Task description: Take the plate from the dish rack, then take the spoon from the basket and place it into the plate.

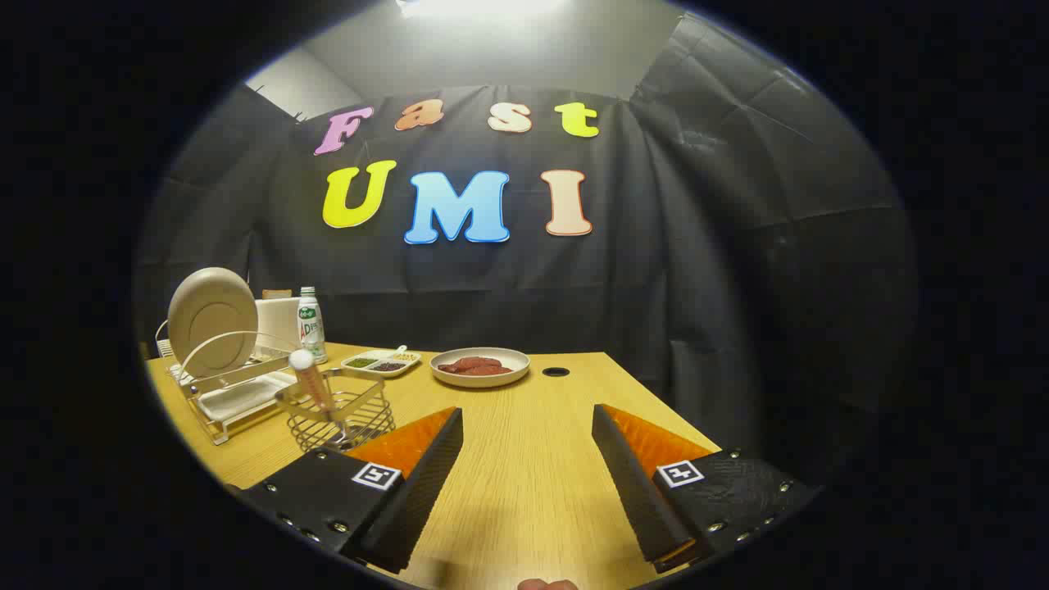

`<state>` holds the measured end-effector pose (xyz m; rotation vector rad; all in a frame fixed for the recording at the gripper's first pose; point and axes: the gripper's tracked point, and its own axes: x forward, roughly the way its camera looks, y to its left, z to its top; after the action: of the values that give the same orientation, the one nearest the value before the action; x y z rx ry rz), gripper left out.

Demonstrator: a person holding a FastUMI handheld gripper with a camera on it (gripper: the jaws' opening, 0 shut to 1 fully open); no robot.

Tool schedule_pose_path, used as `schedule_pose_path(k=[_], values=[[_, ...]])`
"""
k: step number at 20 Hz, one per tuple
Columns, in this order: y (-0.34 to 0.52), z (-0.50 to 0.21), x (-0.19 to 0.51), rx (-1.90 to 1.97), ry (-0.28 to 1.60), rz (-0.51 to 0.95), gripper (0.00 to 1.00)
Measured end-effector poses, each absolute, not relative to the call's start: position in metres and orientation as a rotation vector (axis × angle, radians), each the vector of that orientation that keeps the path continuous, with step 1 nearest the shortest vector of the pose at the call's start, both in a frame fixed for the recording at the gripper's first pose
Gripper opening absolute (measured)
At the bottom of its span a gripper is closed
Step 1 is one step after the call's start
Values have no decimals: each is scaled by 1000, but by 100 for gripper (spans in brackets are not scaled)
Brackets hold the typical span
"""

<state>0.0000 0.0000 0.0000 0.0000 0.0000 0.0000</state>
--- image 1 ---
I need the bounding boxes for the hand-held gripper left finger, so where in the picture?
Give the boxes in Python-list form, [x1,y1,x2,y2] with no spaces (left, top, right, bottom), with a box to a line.
[234,406,465,574]

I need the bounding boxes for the white divided dish of beans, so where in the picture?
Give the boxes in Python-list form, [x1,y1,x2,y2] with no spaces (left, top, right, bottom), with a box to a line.
[341,349,422,379]

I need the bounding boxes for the beige plate holding patties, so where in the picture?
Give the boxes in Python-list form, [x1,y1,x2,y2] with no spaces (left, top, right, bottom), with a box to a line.
[429,347,531,388]

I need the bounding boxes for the white drip tray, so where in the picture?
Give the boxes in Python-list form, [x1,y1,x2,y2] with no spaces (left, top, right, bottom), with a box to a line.
[197,370,296,424]

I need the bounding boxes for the white wire dish rack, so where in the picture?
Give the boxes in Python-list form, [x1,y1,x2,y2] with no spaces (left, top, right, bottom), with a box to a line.
[154,318,308,446]

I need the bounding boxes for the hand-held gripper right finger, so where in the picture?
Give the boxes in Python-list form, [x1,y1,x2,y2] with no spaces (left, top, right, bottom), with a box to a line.
[592,402,823,574]

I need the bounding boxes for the white bottle with green label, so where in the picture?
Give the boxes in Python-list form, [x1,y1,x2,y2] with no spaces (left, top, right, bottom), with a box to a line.
[297,286,329,365]

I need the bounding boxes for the ceiling light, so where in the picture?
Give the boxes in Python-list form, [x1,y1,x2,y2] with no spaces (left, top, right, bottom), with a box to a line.
[396,0,574,21]

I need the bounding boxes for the beige round plate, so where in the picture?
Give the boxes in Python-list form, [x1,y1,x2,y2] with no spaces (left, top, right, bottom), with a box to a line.
[167,267,260,379]

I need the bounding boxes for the white toaster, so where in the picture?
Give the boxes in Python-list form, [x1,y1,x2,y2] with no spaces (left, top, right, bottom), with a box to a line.
[256,297,302,361]

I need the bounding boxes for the metal wire basket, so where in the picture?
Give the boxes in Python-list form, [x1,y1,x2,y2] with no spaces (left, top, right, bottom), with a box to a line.
[275,369,397,454]

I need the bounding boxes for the black backdrop cloth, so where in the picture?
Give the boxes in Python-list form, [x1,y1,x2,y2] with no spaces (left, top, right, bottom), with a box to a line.
[135,12,919,492]

